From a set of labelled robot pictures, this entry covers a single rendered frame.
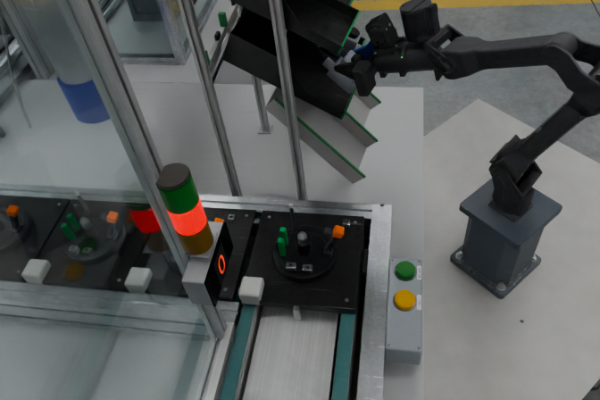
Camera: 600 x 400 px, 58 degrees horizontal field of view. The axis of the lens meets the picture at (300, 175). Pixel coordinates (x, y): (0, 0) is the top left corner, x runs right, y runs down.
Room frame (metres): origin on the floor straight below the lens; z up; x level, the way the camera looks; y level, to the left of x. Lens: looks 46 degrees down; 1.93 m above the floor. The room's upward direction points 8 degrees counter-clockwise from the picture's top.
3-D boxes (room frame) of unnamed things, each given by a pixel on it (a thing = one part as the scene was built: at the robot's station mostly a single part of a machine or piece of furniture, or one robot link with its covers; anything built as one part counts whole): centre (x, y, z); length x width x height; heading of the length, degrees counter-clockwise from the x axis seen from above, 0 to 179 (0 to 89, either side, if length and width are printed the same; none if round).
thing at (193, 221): (0.53, 0.17, 1.33); 0.05 x 0.05 x 0.05
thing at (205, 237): (0.53, 0.17, 1.28); 0.05 x 0.05 x 0.05
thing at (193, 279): (0.53, 0.17, 1.29); 0.12 x 0.05 x 0.25; 165
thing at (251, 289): (0.62, 0.13, 0.97); 0.05 x 0.05 x 0.04; 75
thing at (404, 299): (0.55, -0.17, 0.96); 0.04 x 0.04 x 0.02
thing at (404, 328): (0.55, -0.17, 0.93); 0.21 x 0.07 x 0.06; 165
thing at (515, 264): (0.68, -0.42, 0.96); 0.15 x 0.15 x 0.20; 33
